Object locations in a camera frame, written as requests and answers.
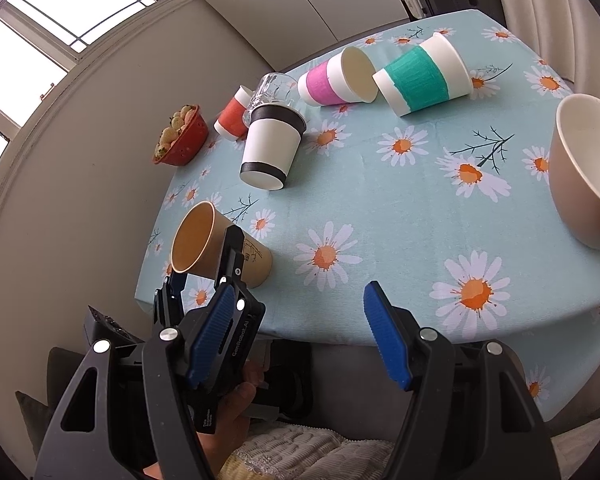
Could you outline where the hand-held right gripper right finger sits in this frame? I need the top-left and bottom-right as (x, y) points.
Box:
(363, 281), (564, 480)

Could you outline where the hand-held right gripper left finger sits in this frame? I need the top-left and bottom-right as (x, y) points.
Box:
(34, 282), (239, 480)

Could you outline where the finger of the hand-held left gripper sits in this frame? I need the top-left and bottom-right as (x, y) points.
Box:
(153, 265), (188, 334)
(215, 224), (247, 288)

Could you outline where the brown paper cup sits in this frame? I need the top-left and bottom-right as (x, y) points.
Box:
(171, 201), (274, 289)

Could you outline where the white cup with black bands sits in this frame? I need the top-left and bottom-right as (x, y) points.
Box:
(239, 104), (307, 191)

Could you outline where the orange banded paper cup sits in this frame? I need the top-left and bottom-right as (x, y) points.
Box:
(214, 85), (255, 141)

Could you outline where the pink banded paper cup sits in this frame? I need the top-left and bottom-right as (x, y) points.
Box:
(297, 46), (379, 107)

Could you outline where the teal banded paper cup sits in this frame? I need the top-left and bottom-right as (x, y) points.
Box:
(372, 33), (474, 118)

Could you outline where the person's left hand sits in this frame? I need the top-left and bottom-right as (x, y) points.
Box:
(197, 361), (267, 472)

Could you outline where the white knitted cloth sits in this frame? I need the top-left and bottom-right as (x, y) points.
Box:
(220, 420), (397, 480)

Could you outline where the red plastic basket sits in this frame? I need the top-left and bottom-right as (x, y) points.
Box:
(152, 104), (210, 166)

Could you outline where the blue daisy print tablecloth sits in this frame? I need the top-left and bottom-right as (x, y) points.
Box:
(134, 10), (600, 409)

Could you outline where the pile of pale strawberries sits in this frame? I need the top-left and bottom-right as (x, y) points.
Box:
(155, 104), (197, 157)

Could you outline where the clear glass mug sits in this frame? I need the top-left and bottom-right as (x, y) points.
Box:
(242, 73), (301, 126)

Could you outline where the brown bowl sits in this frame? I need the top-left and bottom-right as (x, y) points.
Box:
(549, 93), (600, 251)

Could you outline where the white cabinet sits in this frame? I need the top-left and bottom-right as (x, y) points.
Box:
(160, 0), (421, 73)

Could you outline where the window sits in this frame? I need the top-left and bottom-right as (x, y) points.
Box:
(0, 0), (182, 181)

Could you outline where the cream upholstered chair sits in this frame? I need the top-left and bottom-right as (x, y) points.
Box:
(490, 0), (600, 86)

